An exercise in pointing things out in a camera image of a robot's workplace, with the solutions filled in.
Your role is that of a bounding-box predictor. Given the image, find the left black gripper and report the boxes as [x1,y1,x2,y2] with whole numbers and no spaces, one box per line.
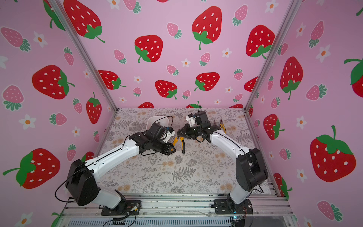
[151,140,178,156]

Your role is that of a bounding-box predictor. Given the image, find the yellow black combination pliers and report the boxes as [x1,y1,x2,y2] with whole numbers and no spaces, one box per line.
[219,119,226,133]

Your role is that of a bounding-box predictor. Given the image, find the white plastic storage box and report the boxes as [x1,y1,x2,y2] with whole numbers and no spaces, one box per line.
[146,116,169,130]

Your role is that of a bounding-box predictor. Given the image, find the yellow black diagonal pliers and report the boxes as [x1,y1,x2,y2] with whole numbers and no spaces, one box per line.
[172,136,186,155]

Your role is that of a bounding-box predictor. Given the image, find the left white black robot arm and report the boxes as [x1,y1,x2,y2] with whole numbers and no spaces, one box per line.
[65,123,176,213]

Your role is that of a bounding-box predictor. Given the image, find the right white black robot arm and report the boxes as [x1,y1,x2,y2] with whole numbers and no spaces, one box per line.
[177,111,269,205]

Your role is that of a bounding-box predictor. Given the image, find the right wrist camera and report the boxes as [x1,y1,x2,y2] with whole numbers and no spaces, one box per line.
[185,113,197,127]

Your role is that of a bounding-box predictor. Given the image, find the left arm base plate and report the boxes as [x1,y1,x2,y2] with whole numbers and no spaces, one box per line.
[101,200,141,216]

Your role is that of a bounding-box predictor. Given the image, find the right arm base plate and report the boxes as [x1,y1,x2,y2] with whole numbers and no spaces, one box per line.
[210,199,253,215]

